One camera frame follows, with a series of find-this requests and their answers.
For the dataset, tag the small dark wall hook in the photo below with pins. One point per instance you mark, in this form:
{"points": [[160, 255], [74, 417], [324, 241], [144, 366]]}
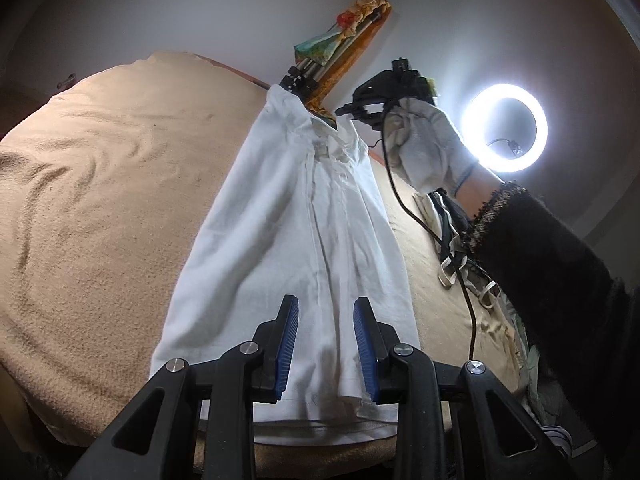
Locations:
{"points": [[66, 81]]}

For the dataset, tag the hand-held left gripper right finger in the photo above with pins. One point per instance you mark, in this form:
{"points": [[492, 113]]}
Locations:
{"points": [[364, 345]]}

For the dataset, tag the person's right forearm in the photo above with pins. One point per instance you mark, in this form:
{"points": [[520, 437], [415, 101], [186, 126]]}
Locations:
{"points": [[550, 270]]}

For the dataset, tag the colourful patterned cloth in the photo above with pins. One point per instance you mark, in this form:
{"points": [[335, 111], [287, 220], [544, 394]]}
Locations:
{"points": [[320, 45]]}

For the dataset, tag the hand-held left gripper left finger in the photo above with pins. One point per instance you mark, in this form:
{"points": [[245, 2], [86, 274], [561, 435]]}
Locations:
{"points": [[289, 340]]}

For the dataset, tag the pile of clothes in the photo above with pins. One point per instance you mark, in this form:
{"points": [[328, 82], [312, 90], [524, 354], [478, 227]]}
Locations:
{"points": [[480, 280]]}

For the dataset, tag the striped cloth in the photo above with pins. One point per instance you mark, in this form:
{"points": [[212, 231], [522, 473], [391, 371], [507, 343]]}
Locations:
{"points": [[557, 439]]}

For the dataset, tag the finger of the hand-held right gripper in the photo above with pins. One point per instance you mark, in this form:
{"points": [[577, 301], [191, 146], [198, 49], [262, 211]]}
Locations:
{"points": [[350, 109]]}

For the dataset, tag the white shirt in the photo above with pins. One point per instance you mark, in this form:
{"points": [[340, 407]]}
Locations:
{"points": [[300, 240]]}

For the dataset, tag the person's right hand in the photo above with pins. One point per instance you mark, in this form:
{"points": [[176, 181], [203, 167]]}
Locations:
{"points": [[425, 145]]}

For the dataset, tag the beige blanket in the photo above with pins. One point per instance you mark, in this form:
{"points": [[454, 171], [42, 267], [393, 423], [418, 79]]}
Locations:
{"points": [[100, 200]]}

